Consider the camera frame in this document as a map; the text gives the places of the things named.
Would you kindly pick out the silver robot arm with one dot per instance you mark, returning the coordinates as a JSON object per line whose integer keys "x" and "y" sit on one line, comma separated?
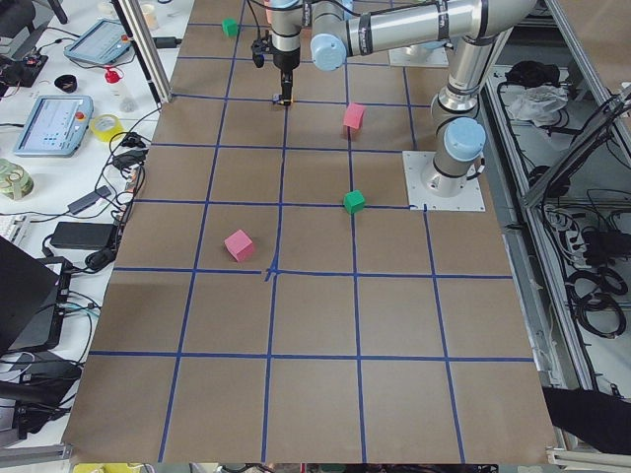
{"x": 476, "y": 26}
{"x": 460, "y": 138}

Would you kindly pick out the black power adapter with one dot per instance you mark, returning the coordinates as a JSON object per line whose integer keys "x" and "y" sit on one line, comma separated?
{"x": 85, "y": 236}

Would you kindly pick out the yellow tape roll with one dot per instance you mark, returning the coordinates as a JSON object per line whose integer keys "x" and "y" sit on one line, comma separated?
{"x": 106, "y": 127}

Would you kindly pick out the black bowl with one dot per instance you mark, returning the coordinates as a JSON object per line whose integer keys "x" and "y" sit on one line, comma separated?
{"x": 66, "y": 83}

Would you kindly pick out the pink foam cube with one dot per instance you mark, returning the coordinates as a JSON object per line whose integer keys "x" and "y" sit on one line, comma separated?
{"x": 353, "y": 118}
{"x": 240, "y": 245}

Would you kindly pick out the aluminium frame post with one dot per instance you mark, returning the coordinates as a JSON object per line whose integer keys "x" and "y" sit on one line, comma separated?
{"x": 130, "y": 15}

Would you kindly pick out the green foam cube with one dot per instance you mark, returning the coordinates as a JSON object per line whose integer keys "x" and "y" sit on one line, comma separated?
{"x": 230, "y": 27}
{"x": 354, "y": 201}

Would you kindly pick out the black laptop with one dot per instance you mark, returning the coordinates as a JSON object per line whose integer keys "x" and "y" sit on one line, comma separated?
{"x": 33, "y": 291}

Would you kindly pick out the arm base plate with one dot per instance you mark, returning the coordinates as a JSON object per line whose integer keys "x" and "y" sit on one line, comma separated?
{"x": 419, "y": 56}
{"x": 429, "y": 190}

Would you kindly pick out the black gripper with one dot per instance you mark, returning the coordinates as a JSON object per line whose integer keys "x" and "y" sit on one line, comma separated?
{"x": 286, "y": 60}

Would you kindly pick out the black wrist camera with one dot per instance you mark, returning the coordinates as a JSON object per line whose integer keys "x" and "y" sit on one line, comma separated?
{"x": 259, "y": 49}

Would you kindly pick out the teach pendant tablet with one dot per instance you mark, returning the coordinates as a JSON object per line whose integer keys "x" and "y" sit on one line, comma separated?
{"x": 102, "y": 44}
{"x": 55, "y": 127}

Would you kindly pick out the clear squeeze bottle red cap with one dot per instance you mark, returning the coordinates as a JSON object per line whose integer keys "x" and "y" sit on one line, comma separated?
{"x": 118, "y": 88}

